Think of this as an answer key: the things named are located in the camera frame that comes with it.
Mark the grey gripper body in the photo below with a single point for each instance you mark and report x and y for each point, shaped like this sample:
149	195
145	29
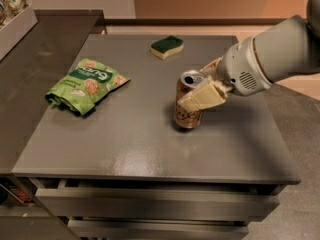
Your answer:
240	66

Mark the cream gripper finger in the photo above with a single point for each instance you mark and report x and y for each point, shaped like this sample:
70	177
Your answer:
207	94
211	68

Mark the orange La Croix can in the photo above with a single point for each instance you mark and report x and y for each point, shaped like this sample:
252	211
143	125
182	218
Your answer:
187	82

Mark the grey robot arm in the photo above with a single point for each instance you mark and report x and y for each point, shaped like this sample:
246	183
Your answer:
289	48

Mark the green and yellow sponge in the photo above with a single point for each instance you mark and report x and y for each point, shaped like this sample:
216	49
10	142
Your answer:
167	47

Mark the green snack bag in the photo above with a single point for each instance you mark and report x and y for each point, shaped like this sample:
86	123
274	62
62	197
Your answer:
85	85

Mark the grey upper drawer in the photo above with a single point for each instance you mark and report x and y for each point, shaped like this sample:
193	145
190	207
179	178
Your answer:
220	203

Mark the grey drawer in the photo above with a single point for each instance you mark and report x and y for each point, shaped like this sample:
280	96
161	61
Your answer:
220	203
119	230

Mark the grey lower drawer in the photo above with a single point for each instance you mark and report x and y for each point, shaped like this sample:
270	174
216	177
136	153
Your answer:
119	230

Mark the white box with snacks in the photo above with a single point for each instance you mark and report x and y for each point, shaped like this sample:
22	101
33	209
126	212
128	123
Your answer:
16	29

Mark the white snack packets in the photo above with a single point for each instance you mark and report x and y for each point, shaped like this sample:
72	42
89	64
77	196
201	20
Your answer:
9	9

